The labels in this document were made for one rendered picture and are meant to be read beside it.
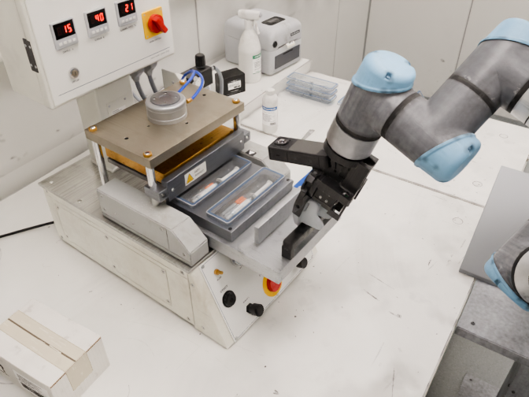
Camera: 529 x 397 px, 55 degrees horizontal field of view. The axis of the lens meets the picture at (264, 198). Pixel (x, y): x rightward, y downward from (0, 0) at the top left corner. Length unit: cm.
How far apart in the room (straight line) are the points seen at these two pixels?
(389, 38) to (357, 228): 226
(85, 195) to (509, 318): 94
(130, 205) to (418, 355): 63
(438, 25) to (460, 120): 264
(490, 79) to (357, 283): 62
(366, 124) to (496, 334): 60
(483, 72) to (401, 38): 271
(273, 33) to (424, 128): 126
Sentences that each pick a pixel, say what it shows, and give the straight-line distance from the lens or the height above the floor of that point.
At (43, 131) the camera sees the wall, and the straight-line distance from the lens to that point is 159.
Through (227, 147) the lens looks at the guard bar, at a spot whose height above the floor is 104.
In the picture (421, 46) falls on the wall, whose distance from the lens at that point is 338.
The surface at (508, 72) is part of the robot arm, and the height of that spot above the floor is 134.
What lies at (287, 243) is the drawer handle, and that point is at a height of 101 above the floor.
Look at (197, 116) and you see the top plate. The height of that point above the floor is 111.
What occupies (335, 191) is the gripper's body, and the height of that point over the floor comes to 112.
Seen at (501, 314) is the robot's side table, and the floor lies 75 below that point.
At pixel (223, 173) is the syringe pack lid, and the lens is 105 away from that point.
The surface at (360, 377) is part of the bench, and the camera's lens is 103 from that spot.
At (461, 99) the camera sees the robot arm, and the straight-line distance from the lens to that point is 70.
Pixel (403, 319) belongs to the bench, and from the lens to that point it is 113.
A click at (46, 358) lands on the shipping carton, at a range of 101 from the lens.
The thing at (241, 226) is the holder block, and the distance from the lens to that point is 94.
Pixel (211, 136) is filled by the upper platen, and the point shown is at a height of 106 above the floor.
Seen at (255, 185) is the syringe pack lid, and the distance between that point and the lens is 101.
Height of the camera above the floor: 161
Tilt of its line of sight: 38 degrees down
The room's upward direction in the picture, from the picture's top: straight up
